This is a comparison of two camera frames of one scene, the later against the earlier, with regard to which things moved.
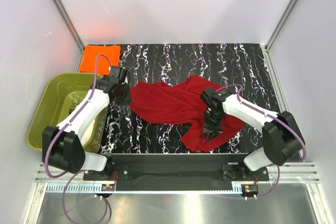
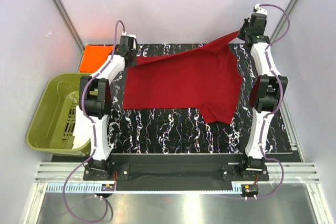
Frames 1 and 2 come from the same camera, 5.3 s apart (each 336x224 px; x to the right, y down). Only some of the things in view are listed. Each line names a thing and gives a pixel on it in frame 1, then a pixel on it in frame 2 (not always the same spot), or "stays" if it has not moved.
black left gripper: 128,99 → 134,51
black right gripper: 213,130 → 240,35
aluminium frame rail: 296,172 stays
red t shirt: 181,104 → 205,76
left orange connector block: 108,187 stays
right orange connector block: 249,189 stays
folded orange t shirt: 88,59 stays
